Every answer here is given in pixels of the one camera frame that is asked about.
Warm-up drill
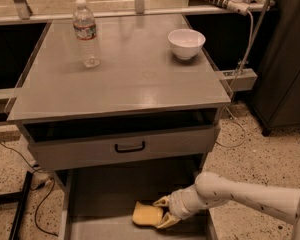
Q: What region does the white bowl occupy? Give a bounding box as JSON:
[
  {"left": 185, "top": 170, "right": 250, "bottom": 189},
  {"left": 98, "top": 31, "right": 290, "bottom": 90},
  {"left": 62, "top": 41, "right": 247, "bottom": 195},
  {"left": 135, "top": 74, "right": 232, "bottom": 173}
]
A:
[{"left": 168, "top": 29, "right": 206, "bottom": 60}]

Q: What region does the grey drawer cabinet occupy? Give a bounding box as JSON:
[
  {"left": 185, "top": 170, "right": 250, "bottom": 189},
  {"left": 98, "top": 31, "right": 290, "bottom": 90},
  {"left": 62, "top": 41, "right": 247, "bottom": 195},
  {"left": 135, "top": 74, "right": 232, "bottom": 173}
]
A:
[{"left": 4, "top": 13, "right": 233, "bottom": 240}]

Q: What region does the yellow sponge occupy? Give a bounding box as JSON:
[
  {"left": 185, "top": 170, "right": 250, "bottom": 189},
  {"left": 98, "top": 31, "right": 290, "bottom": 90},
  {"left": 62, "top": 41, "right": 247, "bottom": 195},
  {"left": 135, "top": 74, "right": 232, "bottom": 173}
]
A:
[{"left": 132, "top": 202, "right": 163, "bottom": 226}]

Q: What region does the dark cabinet at right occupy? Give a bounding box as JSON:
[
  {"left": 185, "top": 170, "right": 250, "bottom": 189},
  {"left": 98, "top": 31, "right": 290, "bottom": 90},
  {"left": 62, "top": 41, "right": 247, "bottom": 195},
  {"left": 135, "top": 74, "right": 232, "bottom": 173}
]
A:
[{"left": 250, "top": 0, "right": 300, "bottom": 136}]

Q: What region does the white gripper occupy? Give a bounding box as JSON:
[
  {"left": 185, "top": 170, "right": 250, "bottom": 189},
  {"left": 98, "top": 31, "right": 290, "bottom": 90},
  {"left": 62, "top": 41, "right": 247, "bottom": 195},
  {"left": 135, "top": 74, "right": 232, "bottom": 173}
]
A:
[{"left": 153, "top": 190, "right": 192, "bottom": 229}]

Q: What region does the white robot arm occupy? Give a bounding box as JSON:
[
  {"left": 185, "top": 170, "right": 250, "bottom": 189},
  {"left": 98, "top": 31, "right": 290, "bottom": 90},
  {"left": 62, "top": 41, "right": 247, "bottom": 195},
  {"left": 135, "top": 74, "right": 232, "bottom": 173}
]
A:
[{"left": 153, "top": 172, "right": 300, "bottom": 240}]

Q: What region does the metal rail frame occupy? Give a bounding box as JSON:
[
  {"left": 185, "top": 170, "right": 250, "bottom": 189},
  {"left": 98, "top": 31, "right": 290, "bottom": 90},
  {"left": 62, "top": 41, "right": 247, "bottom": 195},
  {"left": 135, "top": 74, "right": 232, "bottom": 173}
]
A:
[{"left": 0, "top": 0, "right": 276, "bottom": 27}]

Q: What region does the black floor cable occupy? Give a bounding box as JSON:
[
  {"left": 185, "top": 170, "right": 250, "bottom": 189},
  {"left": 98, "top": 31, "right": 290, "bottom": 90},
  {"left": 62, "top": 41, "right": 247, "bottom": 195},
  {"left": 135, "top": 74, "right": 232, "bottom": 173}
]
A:
[{"left": 0, "top": 137, "right": 59, "bottom": 237}]

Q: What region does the black metal floor frame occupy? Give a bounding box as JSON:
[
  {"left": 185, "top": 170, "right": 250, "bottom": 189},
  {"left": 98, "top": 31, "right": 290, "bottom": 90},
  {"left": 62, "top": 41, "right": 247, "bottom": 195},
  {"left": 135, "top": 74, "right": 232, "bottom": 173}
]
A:
[{"left": 0, "top": 170, "right": 34, "bottom": 240}]

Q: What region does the clear plastic water bottle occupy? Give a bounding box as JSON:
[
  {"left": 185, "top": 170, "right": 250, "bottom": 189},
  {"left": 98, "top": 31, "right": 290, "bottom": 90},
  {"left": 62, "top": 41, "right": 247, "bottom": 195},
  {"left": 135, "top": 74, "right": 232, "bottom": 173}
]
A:
[{"left": 72, "top": 0, "right": 100, "bottom": 68}]

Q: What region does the grey top drawer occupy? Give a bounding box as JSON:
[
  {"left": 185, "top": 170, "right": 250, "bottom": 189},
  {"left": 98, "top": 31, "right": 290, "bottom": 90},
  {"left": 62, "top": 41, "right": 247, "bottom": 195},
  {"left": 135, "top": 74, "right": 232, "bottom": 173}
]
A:
[{"left": 26, "top": 109, "right": 220, "bottom": 170}]

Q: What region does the open grey middle drawer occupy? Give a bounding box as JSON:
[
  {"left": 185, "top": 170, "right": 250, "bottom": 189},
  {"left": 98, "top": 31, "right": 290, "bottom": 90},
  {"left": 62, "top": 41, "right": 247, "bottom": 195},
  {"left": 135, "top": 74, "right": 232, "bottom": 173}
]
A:
[{"left": 58, "top": 157, "right": 218, "bottom": 240}]

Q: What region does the white cable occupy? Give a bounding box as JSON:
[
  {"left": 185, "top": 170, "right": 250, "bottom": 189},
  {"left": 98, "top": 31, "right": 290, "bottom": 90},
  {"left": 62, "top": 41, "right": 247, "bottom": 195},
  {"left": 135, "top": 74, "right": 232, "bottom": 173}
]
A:
[{"left": 215, "top": 10, "right": 256, "bottom": 149}]

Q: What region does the black drawer handle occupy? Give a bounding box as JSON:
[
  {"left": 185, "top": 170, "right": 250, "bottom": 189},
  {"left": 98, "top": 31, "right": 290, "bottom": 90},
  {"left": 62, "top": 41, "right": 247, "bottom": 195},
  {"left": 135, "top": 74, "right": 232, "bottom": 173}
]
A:
[{"left": 114, "top": 141, "right": 146, "bottom": 154}]

